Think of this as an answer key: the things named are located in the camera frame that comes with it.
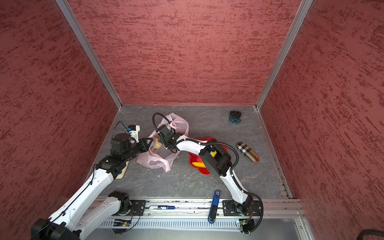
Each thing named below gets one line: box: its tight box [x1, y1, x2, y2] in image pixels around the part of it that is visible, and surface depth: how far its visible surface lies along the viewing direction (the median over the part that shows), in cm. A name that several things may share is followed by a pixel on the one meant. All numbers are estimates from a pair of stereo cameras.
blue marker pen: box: [149, 205, 176, 210], surface depth 75 cm
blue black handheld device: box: [207, 190, 221, 224], surface depth 75 cm
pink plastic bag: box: [137, 113, 190, 172], surface depth 75 cm
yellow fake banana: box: [192, 161, 207, 168], surface depth 87 cm
